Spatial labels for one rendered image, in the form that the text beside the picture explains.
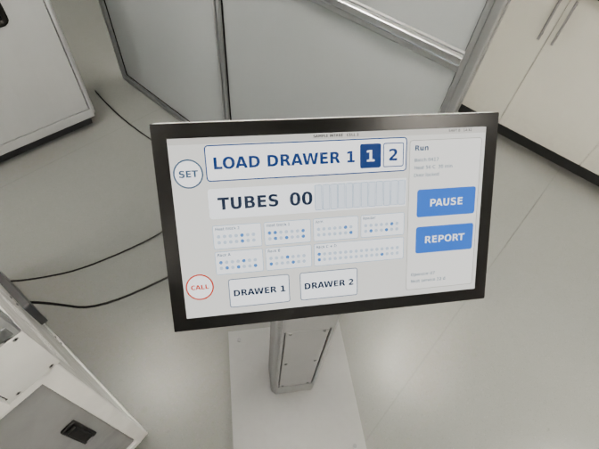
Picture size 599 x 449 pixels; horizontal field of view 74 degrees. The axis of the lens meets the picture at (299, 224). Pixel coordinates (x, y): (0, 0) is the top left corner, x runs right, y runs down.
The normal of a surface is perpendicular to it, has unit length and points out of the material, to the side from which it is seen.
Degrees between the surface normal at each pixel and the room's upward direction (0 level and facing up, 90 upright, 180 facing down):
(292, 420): 3
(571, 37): 90
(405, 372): 0
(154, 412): 0
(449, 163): 50
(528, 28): 90
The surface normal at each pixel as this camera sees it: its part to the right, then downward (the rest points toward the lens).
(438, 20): -0.67, 0.56
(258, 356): -0.01, -0.59
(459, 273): 0.16, 0.22
